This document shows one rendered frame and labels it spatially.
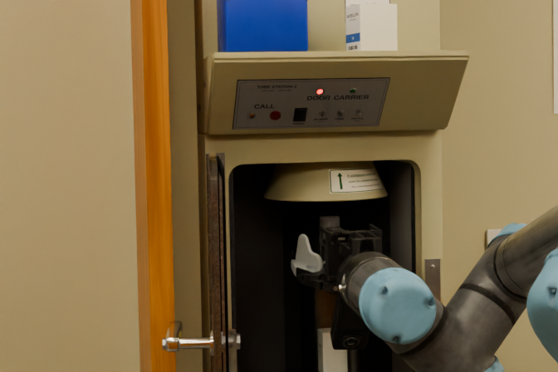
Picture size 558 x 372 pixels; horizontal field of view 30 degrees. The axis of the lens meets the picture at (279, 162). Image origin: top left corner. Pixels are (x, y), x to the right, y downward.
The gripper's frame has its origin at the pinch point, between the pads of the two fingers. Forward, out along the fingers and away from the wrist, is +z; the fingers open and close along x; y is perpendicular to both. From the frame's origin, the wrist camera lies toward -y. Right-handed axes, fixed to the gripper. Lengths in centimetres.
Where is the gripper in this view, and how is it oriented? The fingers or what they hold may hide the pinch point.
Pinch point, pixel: (330, 266)
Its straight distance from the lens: 145.8
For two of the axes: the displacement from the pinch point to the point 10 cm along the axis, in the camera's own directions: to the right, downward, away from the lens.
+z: -1.7, -1.0, 9.8
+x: -9.9, 0.3, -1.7
